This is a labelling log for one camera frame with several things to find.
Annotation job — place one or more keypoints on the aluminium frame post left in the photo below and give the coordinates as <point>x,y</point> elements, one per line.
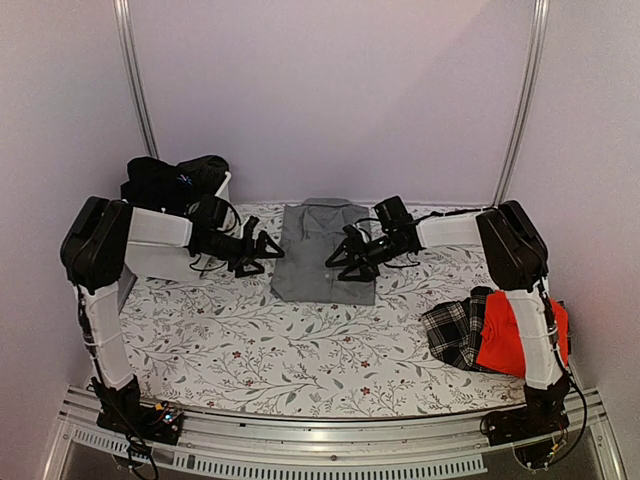
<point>132,69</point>

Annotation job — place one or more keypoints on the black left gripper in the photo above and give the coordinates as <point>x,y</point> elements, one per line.
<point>247,255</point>

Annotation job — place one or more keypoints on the dark olive garment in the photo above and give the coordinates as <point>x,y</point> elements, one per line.
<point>208,171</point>

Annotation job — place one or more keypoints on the aluminium table front rail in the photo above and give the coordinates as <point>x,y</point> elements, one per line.
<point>421,439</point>

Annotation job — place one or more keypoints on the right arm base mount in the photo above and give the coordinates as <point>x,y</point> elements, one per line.
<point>524,423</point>

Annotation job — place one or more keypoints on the aluminium frame post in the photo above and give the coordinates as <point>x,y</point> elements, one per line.
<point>132,69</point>
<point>525,99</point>

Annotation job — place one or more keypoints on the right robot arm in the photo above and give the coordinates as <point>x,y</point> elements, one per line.
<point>516,257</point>

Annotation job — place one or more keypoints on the white plastic laundry basket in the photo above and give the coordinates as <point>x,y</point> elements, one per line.
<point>157,244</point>

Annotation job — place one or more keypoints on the black white plaid garment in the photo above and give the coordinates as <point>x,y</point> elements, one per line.
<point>454,330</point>

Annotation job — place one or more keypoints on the red folded t-shirt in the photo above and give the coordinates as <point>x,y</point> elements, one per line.
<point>501,348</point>

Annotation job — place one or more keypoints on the grey button-up shirt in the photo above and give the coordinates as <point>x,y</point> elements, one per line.
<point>311,232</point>

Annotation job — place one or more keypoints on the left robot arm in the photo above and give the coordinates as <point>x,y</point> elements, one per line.
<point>110,236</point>

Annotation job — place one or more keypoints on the aluminium frame post right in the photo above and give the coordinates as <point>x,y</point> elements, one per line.
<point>525,99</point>

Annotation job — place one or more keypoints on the floral patterned table cover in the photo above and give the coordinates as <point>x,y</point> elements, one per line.
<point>231,343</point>

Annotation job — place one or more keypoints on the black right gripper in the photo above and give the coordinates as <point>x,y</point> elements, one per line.
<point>368,274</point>

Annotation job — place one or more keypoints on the black garment with logo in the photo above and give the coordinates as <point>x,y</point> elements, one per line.
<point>156,185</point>

